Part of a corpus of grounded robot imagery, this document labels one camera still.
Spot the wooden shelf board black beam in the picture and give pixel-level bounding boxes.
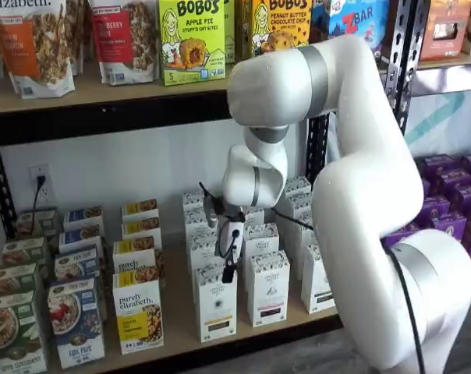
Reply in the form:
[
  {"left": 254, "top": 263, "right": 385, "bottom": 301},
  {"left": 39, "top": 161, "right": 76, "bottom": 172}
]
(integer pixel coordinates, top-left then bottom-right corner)
[{"left": 0, "top": 58, "right": 246, "bottom": 151}]

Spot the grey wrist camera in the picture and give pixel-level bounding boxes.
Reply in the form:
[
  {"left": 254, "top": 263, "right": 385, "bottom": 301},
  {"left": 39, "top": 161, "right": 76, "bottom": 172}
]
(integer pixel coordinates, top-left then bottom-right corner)
[{"left": 198, "top": 182, "right": 221, "bottom": 231}]

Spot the granola bag orange label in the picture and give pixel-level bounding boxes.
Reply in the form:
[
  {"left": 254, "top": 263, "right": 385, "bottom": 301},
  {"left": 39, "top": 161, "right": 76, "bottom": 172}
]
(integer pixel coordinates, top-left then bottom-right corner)
[{"left": 0, "top": 0, "right": 77, "bottom": 100}]

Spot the white granola bag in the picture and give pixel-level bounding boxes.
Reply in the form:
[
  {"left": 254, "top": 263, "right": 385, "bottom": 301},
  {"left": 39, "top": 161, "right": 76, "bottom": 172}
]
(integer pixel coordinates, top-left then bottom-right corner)
[{"left": 66, "top": 0, "right": 93, "bottom": 77}]

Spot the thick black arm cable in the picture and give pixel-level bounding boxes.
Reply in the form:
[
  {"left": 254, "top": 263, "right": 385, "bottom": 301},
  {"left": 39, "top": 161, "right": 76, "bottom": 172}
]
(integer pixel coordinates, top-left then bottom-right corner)
[{"left": 382, "top": 239, "right": 428, "bottom": 374}]

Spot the white sheet with teal stripe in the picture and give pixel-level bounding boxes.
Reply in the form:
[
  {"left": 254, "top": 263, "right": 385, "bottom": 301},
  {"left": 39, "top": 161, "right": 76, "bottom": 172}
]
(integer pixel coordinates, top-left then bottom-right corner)
[{"left": 405, "top": 91, "right": 471, "bottom": 159}]

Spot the wooden shelf board short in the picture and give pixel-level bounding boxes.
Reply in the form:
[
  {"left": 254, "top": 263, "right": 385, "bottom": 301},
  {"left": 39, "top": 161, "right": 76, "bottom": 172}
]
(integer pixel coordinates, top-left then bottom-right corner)
[{"left": 413, "top": 51, "right": 471, "bottom": 94}]

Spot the green oatmeal box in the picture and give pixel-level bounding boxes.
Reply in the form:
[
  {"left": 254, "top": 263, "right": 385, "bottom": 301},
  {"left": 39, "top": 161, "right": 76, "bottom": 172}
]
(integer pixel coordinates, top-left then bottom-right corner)
[
  {"left": 1, "top": 237, "right": 50, "bottom": 270},
  {"left": 0, "top": 263, "right": 41, "bottom": 302},
  {"left": 15, "top": 207, "right": 59, "bottom": 242},
  {"left": 0, "top": 290, "right": 50, "bottom": 374}
]

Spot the green Bobo's apple pie box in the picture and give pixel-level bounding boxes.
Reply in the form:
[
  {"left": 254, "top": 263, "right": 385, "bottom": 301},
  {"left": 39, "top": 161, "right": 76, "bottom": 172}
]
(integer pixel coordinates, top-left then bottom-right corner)
[{"left": 158, "top": 0, "right": 227, "bottom": 87}]

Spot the granola bag red label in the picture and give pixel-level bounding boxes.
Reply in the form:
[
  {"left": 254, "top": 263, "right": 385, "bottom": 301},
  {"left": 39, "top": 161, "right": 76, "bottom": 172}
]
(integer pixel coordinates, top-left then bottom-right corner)
[{"left": 88, "top": 0, "right": 159, "bottom": 86}]

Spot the blue Zbar box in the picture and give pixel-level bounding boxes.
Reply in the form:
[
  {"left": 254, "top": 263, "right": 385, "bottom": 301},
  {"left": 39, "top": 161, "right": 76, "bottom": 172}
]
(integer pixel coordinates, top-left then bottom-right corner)
[{"left": 311, "top": 0, "right": 391, "bottom": 52}]

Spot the blue Flax Plus box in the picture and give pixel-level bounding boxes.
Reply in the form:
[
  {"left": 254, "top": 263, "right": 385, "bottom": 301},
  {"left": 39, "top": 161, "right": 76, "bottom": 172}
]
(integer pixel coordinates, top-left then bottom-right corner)
[
  {"left": 48, "top": 277, "right": 106, "bottom": 370},
  {"left": 54, "top": 246, "right": 103, "bottom": 284},
  {"left": 62, "top": 206, "right": 104, "bottom": 234},
  {"left": 58, "top": 227, "right": 104, "bottom": 255}
]

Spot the orange snack box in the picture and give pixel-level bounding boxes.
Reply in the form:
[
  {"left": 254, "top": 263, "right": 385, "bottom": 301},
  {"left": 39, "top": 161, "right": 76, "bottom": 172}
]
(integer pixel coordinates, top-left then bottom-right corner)
[{"left": 418, "top": 0, "right": 471, "bottom": 62}]

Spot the wooden shelf board low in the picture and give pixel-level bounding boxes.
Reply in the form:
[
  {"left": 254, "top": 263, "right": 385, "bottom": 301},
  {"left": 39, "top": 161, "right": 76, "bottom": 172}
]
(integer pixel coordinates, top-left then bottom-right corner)
[{"left": 44, "top": 233, "right": 344, "bottom": 374}]

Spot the white wall outlet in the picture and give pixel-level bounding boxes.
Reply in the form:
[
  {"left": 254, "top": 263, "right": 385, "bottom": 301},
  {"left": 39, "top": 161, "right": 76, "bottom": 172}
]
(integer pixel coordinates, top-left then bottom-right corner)
[{"left": 28, "top": 164, "right": 51, "bottom": 201}]

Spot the black plug with cord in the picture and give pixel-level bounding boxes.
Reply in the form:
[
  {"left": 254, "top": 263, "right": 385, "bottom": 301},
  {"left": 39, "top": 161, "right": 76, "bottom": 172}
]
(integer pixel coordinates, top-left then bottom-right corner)
[{"left": 32, "top": 175, "right": 47, "bottom": 231}]

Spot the white box dark strip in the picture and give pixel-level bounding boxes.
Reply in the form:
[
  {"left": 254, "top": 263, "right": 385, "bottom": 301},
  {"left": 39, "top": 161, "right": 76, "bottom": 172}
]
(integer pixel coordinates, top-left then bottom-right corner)
[
  {"left": 292, "top": 222, "right": 317, "bottom": 252},
  {"left": 300, "top": 243, "right": 336, "bottom": 315},
  {"left": 285, "top": 192, "right": 313, "bottom": 224},
  {"left": 285, "top": 176, "right": 313, "bottom": 196}
]

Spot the black perforated shelf post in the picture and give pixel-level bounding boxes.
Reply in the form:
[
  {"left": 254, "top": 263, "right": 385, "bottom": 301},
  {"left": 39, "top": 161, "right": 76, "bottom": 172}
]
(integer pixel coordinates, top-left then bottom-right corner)
[
  {"left": 381, "top": 0, "right": 420, "bottom": 138},
  {"left": 305, "top": 112, "right": 331, "bottom": 185},
  {"left": 0, "top": 146, "right": 17, "bottom": 237}
]

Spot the white box yellow strip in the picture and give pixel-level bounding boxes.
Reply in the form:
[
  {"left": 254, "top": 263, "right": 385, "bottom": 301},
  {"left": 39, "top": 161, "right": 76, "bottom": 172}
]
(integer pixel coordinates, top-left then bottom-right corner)
[
  {"left": 193, "top": 263, "right": 239, "bottom": 344},
  {"left": 182, "top": 190, "right": 206, "bottom": 213},
  {"left": 185, "top": 217, "right": 218, "bottom": 245},
  {"left": 188, "top": 238, "right": 223, "bottom": 273}
]

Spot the yellow Bobo's peanut butter box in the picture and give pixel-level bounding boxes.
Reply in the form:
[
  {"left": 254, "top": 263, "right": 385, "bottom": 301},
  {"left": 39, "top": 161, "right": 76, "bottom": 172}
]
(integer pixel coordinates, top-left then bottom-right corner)
[{"left": 241, "top": 0, "right": 313, "bottom": 60}]

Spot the white box pink strip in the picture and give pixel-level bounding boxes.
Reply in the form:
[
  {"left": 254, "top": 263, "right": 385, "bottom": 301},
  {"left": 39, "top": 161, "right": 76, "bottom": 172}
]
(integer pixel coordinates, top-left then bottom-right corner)
[
  {"left": 246, "top": 250, "right": 292, "bottom": 329},
  {"left": 243, "top": 222, "right": 281, "bottom": 260},
  {"left": 243, "top": 208, "right": 266, "bottom": 228}
]

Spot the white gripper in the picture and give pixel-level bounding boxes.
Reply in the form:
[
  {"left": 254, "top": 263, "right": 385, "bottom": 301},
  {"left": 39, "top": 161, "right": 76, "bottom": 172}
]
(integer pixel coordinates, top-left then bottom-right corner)
[{"left": 218, "top": 219, "right": 246, "bottom": 284}]

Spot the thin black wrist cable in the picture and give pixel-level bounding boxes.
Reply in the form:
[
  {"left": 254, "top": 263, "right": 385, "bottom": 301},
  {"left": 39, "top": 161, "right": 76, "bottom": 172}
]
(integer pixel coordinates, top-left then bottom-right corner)
[{"left": 271, "top": 208, "right": 315, "bottom": 231}]

